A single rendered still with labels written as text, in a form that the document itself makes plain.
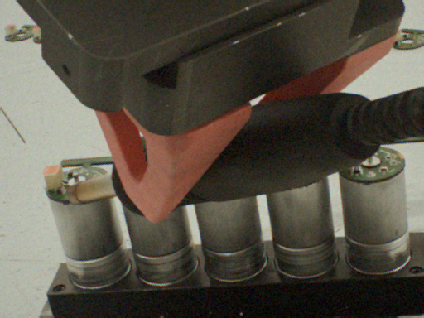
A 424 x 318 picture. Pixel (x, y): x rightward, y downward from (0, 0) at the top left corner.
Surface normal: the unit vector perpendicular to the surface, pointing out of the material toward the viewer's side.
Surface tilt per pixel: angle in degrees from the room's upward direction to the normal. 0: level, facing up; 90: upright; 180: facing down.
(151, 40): 26
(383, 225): 90
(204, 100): 116
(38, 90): 0
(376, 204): 90
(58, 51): 90
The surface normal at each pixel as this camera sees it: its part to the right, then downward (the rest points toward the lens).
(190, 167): 0.52, 0.84
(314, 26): 0.62, 0.65
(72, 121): -0.13, -0.87
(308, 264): 0.04, 0.48
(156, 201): -0.78, 0.50
